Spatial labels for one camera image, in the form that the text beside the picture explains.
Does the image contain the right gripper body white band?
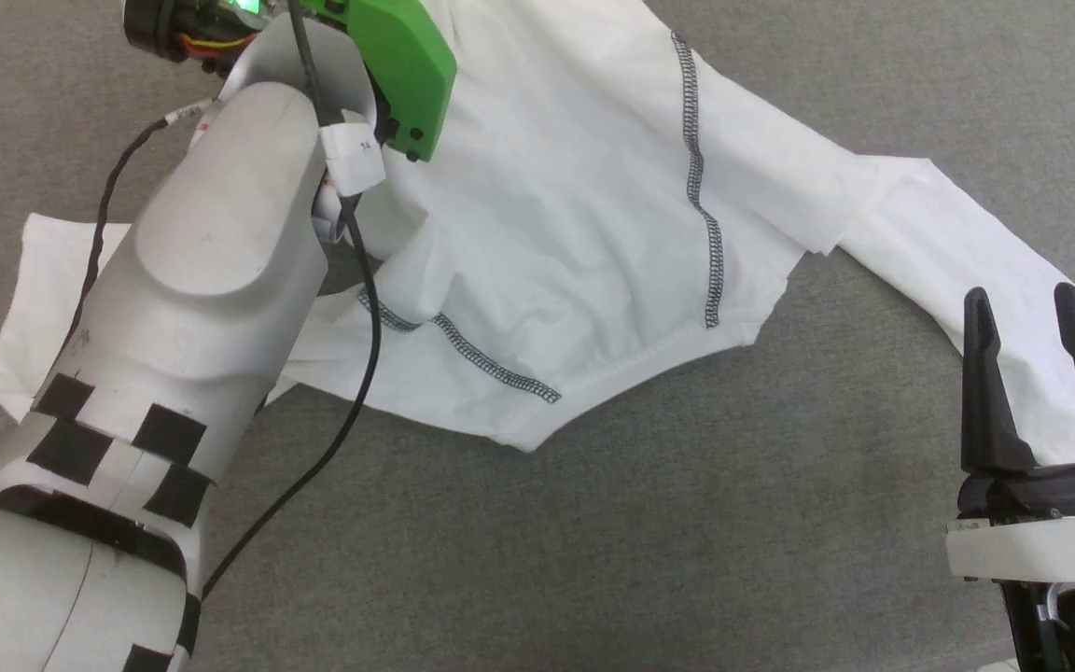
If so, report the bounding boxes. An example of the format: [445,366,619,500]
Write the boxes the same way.
[945,462,1075,672]

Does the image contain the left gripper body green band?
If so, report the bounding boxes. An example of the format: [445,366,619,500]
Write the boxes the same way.
[122,0,458,165]

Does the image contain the white cable label tag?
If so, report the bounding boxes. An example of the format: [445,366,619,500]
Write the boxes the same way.
[319,119,386,196]

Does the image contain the white long-sleeve garment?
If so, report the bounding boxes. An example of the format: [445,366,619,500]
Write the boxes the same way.
[0,0,1075,468]

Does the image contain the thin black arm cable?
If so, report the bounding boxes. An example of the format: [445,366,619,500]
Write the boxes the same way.
[200,0,384,600]
[71,105,214,348]

